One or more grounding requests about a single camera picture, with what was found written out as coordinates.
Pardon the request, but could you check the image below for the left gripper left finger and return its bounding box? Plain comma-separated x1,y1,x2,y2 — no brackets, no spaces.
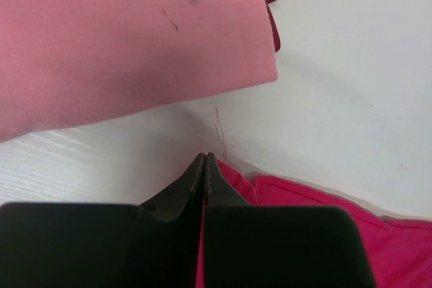
1,154,205,287

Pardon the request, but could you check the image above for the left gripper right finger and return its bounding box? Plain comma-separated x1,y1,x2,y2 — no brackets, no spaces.
203,154,375,287

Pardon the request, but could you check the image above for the magenta t-shirt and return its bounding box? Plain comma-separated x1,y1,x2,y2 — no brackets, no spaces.
218,161,431,287

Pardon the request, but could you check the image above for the pink t-shirt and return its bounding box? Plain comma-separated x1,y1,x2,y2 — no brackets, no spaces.
1,0,277,141

